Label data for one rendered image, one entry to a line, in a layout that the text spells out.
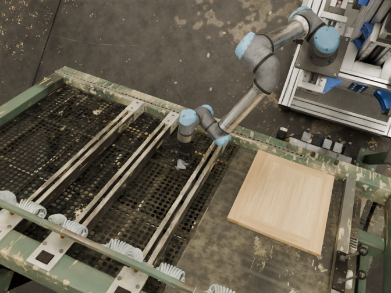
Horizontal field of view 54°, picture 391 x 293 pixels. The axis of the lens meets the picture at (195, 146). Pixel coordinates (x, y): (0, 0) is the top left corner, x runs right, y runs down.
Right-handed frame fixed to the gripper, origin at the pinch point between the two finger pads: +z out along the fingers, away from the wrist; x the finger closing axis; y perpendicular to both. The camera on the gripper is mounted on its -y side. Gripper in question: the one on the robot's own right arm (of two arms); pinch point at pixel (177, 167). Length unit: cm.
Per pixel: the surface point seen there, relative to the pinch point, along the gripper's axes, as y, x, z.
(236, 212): 37.5, -12.9, 0.4
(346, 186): 84, 32, -1
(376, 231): 109, 35, 23
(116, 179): -19.1, -26.8, -4.5
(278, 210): 55, -1, 1
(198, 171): 12.4, -1.7, -4.3
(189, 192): 13.4, -14.3, -1.3
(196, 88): -40, 127, 32
